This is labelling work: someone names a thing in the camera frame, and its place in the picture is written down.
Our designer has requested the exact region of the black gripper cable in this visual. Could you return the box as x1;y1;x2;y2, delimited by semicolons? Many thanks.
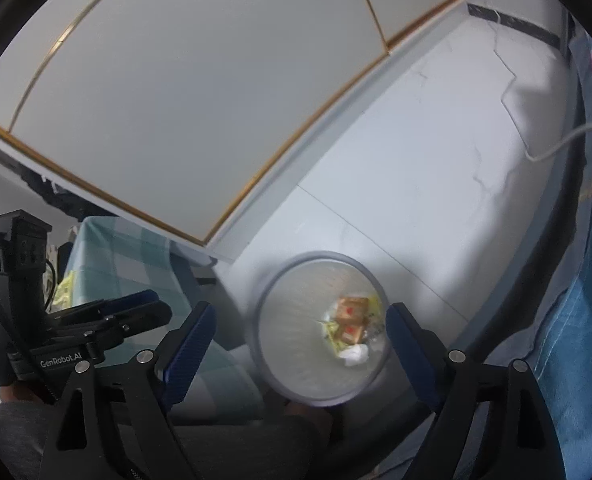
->
0;259;59;406

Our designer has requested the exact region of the white cable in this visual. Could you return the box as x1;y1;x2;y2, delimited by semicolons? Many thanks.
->
482;0;592;163

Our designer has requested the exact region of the small orange cardboard box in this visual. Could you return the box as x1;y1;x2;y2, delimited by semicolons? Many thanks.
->
336;297;371;322
336;322;367;345

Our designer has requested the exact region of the person's left forearm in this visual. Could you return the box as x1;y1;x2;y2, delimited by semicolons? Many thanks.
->
0;401;74;480

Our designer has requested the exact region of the grey table leg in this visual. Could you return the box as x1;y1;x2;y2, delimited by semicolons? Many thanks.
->
176;249;223;287

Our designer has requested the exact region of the person's left hand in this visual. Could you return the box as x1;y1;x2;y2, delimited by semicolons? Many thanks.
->
0;384;51;406

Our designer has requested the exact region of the yellow cloth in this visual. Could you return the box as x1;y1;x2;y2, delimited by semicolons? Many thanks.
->
54;270;77;307

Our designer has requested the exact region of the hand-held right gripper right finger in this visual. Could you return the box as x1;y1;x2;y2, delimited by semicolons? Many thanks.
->
385;302;563;480

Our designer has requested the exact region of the white tissue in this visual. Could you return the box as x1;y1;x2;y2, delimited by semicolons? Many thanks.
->
338;343;372;367

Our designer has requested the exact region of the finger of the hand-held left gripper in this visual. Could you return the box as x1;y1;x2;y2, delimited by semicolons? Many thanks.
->
83;302;173;343
66;289;159;323

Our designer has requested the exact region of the blue printed blanket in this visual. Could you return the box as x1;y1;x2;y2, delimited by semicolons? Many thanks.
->
526;25;592;480

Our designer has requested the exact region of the white wardrobe with gold trim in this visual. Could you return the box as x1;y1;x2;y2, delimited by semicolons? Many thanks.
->
0;0;467;263

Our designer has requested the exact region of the teal checkered cloth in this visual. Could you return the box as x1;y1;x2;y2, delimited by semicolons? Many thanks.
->
68;216;267;421

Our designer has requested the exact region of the round grey waste bin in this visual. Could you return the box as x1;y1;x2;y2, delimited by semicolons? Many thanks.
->
252;251;391;407

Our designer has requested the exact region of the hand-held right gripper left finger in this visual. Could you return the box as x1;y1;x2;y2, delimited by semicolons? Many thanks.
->
40;301;217;480

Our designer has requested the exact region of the dark blurred object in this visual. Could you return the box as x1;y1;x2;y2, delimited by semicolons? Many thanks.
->
20;166;92;222

